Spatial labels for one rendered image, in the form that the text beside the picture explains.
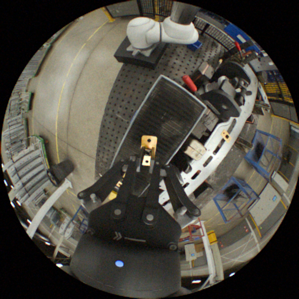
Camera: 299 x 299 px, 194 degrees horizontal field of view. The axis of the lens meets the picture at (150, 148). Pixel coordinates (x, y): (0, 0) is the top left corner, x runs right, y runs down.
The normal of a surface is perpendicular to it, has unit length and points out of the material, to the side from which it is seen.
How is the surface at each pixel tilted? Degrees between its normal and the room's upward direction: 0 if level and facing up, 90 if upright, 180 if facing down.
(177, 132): 0
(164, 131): 0
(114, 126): 0
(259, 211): 90
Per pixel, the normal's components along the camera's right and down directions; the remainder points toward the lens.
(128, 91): -0.04, 0.35
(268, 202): -0.93, -0.36
